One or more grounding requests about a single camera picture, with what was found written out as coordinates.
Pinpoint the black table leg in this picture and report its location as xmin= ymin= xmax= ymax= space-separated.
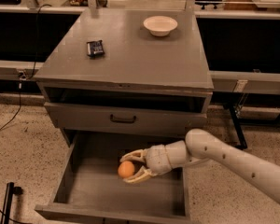
xmin=229 ymin=105 xmax=247 ymax=150

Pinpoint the orange fruit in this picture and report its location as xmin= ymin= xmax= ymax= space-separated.
xmin=118 ymin=161 xmax=135 ymax=178

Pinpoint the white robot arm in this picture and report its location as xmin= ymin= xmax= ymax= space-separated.
xmin=120 ymin=129 xmax=280 ymax=204

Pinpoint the black drawer handle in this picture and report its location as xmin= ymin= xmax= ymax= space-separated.
xmin=109 ymin=114 xmax=137 ymax=124

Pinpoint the black stand leg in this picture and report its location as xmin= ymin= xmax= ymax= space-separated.
xmin=0 ymin=182 xmax=22 ymax=224

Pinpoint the grey drawer cabinet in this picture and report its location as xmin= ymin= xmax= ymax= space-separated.
xmin=35 ymin=8 xmax=214 ymax=144

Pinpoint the white bowl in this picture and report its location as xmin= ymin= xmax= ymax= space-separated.
xmin=143 ymin=16 xmax=178 ymax=37

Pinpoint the black power cable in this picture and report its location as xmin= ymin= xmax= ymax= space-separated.
xmin=0 ymin=3 xmax=54 ymax=135

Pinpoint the dark blue snack packet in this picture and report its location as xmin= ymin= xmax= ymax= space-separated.
xmin=87 ymin=40 xmax=105 ymax=58

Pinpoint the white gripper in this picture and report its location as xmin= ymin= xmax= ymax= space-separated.
xmin=119 ymin=145 xmax=172 ymax=184

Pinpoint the open grey lower drawer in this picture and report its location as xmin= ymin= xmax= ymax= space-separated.
xmin=35 ymin=132 xmax=190 ymax=224

